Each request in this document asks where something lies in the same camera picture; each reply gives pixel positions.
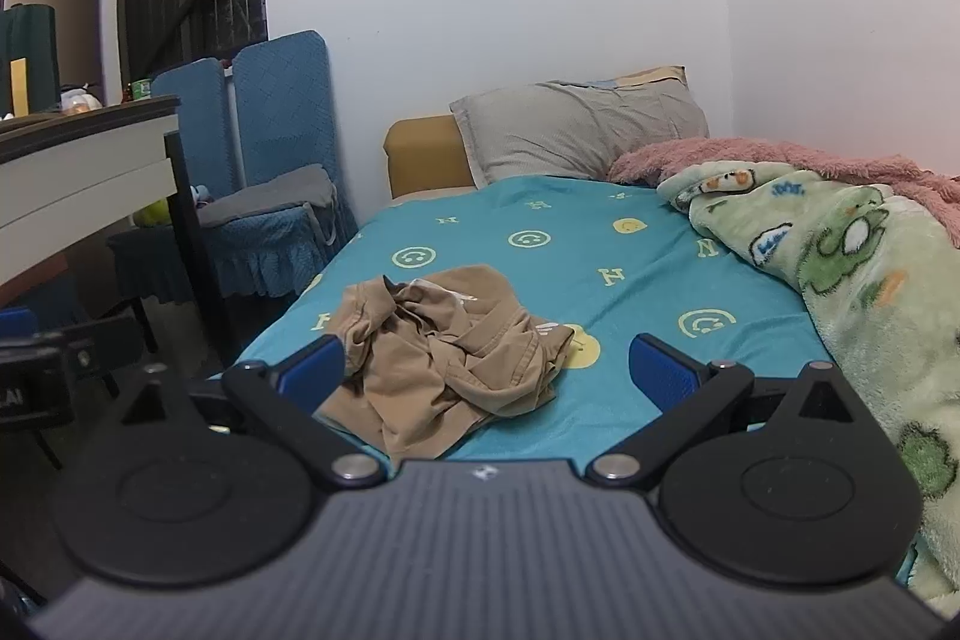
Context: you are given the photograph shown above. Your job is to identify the blue covered chair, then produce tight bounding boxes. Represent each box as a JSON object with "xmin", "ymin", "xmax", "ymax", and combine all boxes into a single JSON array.
[
  {"xmin": 105, "ymin": 58, "xmax": 235, "ymax": 305},
  {"xmin": 201, "ymin": 30, "xmax": 362, "ymax": 301}
]

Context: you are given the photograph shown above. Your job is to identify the dark green bag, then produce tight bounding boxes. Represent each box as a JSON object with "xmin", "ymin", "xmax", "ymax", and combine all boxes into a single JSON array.
[{"xmin": 0, "ymin": 3, "xmax": 62, "ymax": 118}]

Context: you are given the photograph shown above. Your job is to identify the khaki pants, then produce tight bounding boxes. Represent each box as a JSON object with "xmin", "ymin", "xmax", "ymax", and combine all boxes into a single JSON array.
[{"xmin": 315, "ymin": 263, "xmax": 577, "ymax": 462}]

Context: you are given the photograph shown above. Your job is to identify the teal smiley print bed sheet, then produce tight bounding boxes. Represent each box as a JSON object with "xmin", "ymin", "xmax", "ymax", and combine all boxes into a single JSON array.
[{"xmin": 225, "ymin": 173, "xmax": 920, "ymax": 600}]

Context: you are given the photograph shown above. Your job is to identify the white desk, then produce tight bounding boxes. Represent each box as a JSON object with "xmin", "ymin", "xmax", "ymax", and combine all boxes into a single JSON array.
[{"xmin": 0, "ymin": 94, "xmax": 242, "ymax": 371}]

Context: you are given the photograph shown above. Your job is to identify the yellow-green plush toy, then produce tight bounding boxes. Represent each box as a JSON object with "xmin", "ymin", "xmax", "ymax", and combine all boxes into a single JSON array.
[{"xmin": 133, "ymin": 198, "xmax": 173, "ymax": 229}]

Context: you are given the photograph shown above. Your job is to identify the yellow carton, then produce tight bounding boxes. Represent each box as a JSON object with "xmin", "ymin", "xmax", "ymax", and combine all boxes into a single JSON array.
[{"xmin": 8, "ymin": 56, "xmax": 32, "ymax": 117}]

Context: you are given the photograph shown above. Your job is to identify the grey seat cushion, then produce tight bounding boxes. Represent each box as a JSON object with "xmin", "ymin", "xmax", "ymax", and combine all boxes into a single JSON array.
[{"xmin": 195, "ymin": 163, "xmax": 336, "ymax": 230}]

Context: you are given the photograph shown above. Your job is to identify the cardboard box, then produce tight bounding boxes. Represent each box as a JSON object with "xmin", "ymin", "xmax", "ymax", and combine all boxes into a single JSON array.
[{"xmin": 3, "ymin": 0, "xmax": 104, "ymax": 95}]

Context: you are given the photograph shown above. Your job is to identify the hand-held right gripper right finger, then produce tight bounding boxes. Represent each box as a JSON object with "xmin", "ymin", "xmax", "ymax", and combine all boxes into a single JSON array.
[{"xmin": 585, "ymin": 332, "xmax": 863, "ymax": 488}]

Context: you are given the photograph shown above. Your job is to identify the green cartoon frog blanket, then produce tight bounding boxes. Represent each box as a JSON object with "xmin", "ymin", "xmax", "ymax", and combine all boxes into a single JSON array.
[{"xmin": 657, "ymin": 160, "xmax": 960, "ymax": 615}]

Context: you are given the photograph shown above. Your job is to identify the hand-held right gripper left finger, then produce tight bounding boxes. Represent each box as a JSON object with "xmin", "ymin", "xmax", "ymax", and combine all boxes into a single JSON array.
[{"xmin": 120, "ymin": 334, "xmax": 391, "ymax": 489}]

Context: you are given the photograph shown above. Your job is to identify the tan bed headboard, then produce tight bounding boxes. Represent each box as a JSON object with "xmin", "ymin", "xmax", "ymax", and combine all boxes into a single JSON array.
[{"xmin": 384, "ymin": 115, "xmax": 476, "ymax": 200}]

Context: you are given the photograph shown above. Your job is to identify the pink fluffy blanket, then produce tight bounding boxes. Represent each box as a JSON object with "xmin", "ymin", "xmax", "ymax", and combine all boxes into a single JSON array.
[{"xmin": 607, "ymin": 137, "xmax": 960, "ymax": 250}]

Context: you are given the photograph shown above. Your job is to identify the tan pillow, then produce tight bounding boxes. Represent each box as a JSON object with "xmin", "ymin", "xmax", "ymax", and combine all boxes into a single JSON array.
[{"xmin": 600, "ymin": 65, "xmax": 689, "ymax": 90}]

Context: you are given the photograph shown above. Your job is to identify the grey pillow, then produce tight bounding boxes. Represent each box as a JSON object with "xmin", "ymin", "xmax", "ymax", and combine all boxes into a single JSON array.
[{"xmin": 448, "ymin": 77, "xmax": 710, "ymax": 188}]

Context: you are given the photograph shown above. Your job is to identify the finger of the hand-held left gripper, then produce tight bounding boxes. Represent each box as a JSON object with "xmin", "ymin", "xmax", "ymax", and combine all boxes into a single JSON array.
[{"xmin": 64, "ymin": 314, "xmax": 147, "ymax": 386}]

